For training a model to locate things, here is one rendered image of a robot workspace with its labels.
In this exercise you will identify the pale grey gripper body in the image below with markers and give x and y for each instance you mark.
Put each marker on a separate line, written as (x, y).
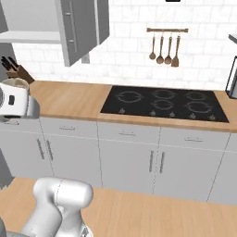
(33, 108)

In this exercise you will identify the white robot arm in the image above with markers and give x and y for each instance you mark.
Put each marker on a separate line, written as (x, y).
(58, 197)

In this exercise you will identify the light grey drawer front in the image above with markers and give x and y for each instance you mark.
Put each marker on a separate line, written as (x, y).
(172, 139)
(83, 128)
(24, 126)
(233, 143)
(145, 134)

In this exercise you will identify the wooden knife block with knives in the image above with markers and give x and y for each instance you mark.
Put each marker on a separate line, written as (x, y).
(19, 72)

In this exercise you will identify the light grey cupboard door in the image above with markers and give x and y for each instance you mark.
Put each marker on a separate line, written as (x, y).
(188, 174)
(75, 162)
(125, 165)
(21, 154)
(225, 182)

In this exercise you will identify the grey tall side panel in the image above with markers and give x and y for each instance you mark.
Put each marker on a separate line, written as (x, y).
(5, 169)

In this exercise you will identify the black hob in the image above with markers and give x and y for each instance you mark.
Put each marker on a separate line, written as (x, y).
(163, 103)

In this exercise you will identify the small wooden spoon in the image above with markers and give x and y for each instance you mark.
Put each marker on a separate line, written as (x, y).
(152, 55)

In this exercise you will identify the wooden ladle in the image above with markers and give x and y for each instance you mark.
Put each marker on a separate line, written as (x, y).
(159, 58)

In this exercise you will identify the wooden spatula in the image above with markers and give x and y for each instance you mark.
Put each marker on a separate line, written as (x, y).
(175, 61)

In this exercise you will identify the grey wall cabinet with shelf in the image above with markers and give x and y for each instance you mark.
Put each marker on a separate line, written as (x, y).
(29, 21)

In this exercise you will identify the grey wall cabinet door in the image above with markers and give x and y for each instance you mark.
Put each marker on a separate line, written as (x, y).
(104, 18)
(82, 29)

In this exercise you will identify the wooden wall rail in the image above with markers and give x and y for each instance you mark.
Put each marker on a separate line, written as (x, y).
(167, 30)

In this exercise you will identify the black fitting on wall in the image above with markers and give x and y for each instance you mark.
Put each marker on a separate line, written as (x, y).
(172, 0)

